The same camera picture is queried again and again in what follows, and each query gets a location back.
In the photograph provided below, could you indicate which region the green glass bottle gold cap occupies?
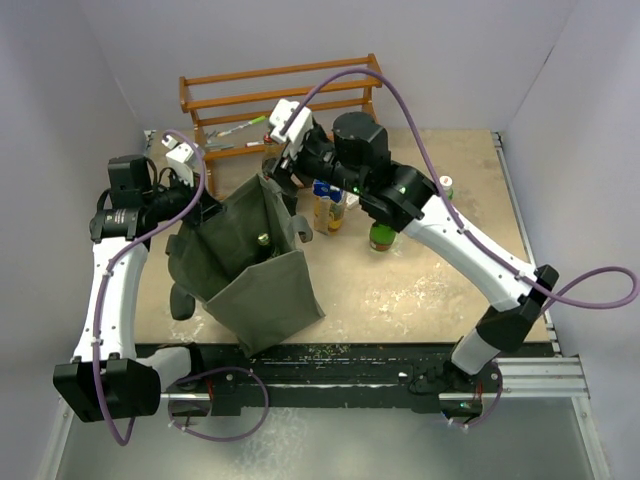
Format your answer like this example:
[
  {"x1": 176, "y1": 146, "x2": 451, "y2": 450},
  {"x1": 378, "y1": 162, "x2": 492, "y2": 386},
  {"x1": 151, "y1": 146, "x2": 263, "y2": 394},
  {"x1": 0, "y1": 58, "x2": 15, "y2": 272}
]
[{"x1": 369, "y1": 222, "x2": 397, "y2": 251}]

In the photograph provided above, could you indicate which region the green-capped marker pen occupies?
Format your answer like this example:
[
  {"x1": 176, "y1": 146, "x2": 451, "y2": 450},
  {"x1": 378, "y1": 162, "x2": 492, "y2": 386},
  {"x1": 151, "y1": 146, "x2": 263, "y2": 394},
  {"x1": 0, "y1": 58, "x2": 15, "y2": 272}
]
[{"x1": 215, "y1": 115, "x2": 267, "y2": 137}]

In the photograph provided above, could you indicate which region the wooden three-tier rack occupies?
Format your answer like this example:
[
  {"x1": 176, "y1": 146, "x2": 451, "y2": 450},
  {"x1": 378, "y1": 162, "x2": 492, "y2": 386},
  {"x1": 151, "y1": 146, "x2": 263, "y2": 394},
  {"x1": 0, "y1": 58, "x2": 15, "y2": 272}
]
[{"x1": 179, "y1": 53, "x2": 382, "y2": 196}]

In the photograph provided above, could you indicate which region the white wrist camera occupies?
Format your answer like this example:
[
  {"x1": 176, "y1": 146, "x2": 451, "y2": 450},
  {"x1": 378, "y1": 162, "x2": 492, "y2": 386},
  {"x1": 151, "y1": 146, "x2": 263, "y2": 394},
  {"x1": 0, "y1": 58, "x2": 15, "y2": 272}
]
[
  {"x1": 161, "y1": 136, "x2": 202, "y2": 188},
  {"x1": 268, "y1": 98, "x2": 313, "y2": 159}
]

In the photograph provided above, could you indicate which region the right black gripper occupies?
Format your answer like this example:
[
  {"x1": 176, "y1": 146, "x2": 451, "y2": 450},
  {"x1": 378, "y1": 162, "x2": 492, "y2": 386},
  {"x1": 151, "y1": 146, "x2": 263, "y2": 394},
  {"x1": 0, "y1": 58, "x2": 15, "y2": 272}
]
[{"x1": 264, "y1": 123, "x2": 367, "y2": 196}]

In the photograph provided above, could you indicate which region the green soda bottle yellow label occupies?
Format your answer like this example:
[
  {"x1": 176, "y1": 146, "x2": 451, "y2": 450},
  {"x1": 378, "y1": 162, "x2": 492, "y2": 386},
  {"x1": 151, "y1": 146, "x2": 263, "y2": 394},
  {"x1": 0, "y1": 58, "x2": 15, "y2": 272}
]
[{"x1": 256, "y1": 232, "x2": 280, "y2": 263}]

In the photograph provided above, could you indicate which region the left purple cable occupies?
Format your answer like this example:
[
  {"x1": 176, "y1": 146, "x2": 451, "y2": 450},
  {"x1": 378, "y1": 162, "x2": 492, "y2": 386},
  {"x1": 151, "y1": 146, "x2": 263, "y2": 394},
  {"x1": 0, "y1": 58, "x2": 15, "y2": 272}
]
[{"x1": 92, "y1": 129, "x2": 207, "y2": 447}]

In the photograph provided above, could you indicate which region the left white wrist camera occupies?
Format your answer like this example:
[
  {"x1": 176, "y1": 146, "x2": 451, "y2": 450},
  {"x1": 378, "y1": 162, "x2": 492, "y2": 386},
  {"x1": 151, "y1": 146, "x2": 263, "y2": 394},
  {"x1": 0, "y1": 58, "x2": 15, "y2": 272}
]
[{"x1": 161, "y1": 136, "x2": 202, "y2": 188}]

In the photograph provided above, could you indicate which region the white stapler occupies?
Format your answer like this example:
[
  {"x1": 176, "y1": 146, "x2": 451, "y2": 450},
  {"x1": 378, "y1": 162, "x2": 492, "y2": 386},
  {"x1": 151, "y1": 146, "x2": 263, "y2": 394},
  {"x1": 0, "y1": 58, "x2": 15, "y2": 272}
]
[{"x1": 345, "y1": 193, "x2": 359, "y2": 209}]

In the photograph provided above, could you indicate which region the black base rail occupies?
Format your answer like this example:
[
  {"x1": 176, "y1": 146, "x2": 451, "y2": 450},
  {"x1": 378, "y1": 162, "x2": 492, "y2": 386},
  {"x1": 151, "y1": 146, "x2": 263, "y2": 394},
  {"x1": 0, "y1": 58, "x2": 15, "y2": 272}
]
[{"x1": 163, "y1": 343, "x2": 502, "y2": 417}]

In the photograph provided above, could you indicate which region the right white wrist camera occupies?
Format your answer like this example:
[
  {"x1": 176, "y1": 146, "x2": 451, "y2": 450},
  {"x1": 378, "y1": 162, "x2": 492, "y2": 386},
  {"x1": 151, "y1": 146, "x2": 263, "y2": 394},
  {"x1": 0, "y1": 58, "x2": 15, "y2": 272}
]
[{"x1": 268, "y1": 98, "x2": 313, "y2": 159}]

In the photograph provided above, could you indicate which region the orange drink plastic bottle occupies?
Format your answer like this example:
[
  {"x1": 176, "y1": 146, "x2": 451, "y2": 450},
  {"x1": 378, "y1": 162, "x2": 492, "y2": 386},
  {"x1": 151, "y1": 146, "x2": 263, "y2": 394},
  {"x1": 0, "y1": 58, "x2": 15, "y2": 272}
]
[{"x1": 439, "y1": 175, "x2": 454, "y2": 200}]

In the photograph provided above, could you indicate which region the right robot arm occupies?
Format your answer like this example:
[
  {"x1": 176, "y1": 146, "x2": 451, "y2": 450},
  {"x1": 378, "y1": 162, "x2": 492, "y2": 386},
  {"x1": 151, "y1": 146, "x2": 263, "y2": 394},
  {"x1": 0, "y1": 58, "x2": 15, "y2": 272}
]
[{"x1": 269, "y1": 109, "x2": 559, "y2": 391}]

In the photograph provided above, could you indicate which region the grey-green canvas bag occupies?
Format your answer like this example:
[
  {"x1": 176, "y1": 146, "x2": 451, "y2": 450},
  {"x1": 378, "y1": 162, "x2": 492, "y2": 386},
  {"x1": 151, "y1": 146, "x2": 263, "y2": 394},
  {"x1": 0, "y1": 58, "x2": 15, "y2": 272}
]
[{"x1": 166, "y1": 174, "x2": 324, "y2": 357}]

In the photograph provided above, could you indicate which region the purple cable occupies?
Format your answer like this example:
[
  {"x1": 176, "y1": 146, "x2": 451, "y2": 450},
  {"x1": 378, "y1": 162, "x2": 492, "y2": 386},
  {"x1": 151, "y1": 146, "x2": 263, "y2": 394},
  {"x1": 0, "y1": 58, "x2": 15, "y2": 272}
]
[
  {"x1": 279, "y1": 68, "x2": 640, "y2": 431},
  {"x1": 92, "y1": 129, "x2": 207, "y2": 447}
]

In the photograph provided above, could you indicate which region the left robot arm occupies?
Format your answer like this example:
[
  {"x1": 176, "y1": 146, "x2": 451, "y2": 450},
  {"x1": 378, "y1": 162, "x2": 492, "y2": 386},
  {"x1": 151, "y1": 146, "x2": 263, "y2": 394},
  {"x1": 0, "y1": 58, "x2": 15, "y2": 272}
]
[{"x1": 53, "y1": 152, "x2": 221, "y2": 423}]

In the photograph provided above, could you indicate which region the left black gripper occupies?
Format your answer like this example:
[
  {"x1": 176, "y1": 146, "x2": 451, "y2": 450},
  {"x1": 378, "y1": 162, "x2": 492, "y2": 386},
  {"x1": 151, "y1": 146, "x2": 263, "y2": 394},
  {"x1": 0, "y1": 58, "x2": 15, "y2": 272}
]
[{"x1": 143, "y1": 169, "x2": 226, "y2": 227}]

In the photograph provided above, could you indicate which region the Coca-Cola glass bottle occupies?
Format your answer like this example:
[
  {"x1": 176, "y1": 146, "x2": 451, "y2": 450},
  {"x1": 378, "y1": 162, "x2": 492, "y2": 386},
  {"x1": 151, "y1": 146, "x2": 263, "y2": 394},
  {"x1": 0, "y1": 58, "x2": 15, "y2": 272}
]
[{"x1": 261, "y1": 134, "x2": 282, "y2": 174}]

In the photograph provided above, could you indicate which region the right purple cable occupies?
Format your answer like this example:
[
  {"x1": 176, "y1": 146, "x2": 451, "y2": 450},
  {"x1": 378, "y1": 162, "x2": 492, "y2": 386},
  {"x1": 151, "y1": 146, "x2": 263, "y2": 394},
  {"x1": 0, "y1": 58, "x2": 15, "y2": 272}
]
[{"x1": 279, "y1": 68, "x2": 640, "y2": 431}]

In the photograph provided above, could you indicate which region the blue orange juice carton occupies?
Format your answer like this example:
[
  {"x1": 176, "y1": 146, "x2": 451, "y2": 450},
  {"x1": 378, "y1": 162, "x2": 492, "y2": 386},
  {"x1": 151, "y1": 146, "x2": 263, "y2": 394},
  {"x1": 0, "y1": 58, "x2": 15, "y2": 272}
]
[{"x1": 312, "y1": 180, "x2": 346, "y2": 235}]

